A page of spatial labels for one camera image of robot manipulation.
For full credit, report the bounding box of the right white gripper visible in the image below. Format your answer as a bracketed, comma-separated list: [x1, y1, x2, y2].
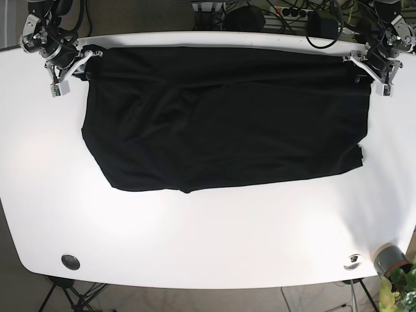
[45, 50, 103, 97]

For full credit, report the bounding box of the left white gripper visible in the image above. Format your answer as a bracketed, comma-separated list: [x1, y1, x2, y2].
[343, 49, 403, 97]

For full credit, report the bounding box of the black T-shirt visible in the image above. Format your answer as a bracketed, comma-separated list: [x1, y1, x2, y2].
[82, 47, 372, 193]

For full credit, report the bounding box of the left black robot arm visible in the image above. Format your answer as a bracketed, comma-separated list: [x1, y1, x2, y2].
[343, 1, 415, 97]

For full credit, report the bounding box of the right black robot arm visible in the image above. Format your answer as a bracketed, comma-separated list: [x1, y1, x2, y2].
[19, 1, 103, 98]

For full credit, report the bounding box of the white power strip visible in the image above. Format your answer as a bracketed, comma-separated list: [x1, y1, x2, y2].
[271, 6, 313, 20]

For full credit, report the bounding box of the grey plant pot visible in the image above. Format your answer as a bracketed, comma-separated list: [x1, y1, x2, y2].
[372, 243, 413, 278]

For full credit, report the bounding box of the black table grommet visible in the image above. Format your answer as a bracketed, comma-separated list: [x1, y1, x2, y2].
[61, 254, 81, 270]

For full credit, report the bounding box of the silver table grommet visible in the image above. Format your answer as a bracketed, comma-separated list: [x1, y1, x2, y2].
[343, 253, 362, 271]

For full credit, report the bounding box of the green potted plant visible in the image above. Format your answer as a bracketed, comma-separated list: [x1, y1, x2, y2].
[379, 263, 415, 312]

